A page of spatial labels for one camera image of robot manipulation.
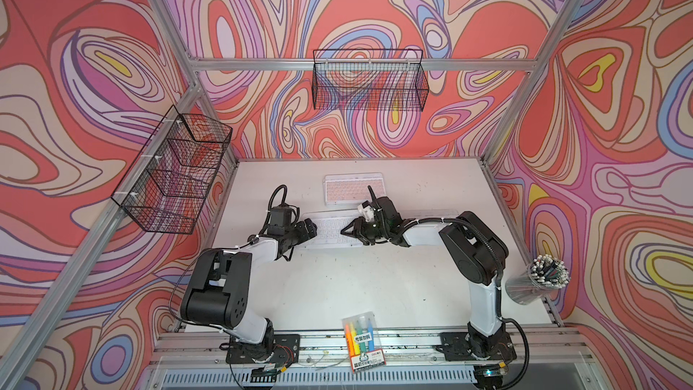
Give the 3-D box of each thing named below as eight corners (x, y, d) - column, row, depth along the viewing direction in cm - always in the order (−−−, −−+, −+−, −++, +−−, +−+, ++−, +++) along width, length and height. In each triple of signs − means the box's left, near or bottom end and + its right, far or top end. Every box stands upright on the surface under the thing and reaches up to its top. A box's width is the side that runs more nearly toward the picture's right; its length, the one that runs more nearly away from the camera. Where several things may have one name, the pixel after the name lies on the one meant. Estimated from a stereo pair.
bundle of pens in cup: (511, 307, 83) (544, 286, 69) (501, 279, 88) (529, 255, 74) (537, 307, 83) (576, 286, 69) (525, 279, 88) (559, 255, 74)
